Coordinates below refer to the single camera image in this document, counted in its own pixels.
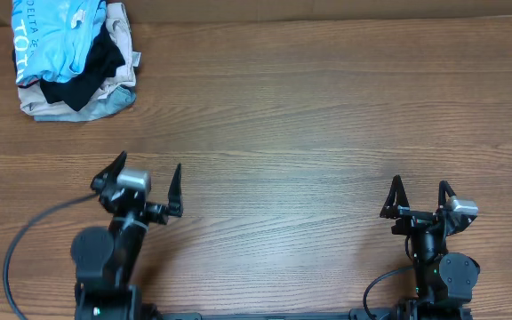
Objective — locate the beige folded garment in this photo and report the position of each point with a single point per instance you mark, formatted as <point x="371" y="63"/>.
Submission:
<point x="119" y="29"/>

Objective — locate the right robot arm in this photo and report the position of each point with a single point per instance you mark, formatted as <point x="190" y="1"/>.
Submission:
<point x="444" y="280"/>

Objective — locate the black garment on pile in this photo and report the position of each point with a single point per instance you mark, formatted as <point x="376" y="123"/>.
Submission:
<point x="102" y="61"/>

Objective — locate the light blue printed t-shirt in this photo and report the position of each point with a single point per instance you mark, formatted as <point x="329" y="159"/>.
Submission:
<point x="52" y="38"/>

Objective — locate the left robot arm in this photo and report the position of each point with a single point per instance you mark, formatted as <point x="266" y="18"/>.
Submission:
<point x="105" y="257"/>

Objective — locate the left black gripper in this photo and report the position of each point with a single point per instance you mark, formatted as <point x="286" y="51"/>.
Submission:
<point x="138" y="203"/>

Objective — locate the grey-blue folded garment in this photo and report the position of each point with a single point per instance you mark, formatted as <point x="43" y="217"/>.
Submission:
<point x="121" y="98"/>

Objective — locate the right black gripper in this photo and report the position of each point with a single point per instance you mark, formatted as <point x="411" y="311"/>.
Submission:
<point x="412" y="220"/>

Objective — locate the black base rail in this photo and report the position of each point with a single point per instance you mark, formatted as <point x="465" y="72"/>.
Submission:
<point x="352" y="314"/>

